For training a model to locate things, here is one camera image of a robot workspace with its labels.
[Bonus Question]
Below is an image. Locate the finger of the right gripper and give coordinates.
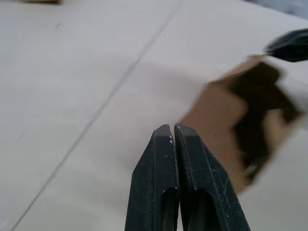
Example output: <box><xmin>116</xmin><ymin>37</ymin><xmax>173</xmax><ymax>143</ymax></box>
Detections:
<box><xmin>263</xmin><ymin>28</ymin><xmax>308</xmax><ymax>64</ymax></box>

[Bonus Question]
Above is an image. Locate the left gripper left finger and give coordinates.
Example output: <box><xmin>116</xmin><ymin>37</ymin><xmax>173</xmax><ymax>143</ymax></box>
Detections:
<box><xmin>125</xmin><ymin>123</ymin><xmax>180</xmax><ymax>231</ymax></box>

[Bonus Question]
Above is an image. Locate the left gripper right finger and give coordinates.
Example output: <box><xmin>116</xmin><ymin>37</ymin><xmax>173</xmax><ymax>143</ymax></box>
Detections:
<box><xmin>173</xmin><ymin>123</ymin><xmax>252</xmax><ymax>231</ymax></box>

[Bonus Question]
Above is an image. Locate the small brown cardboard box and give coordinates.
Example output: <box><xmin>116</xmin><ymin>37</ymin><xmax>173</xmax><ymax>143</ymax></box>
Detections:
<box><xmin>179</xmin><ymin>53</ymin><xmax>305</xmax><ymax>194</ymax></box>

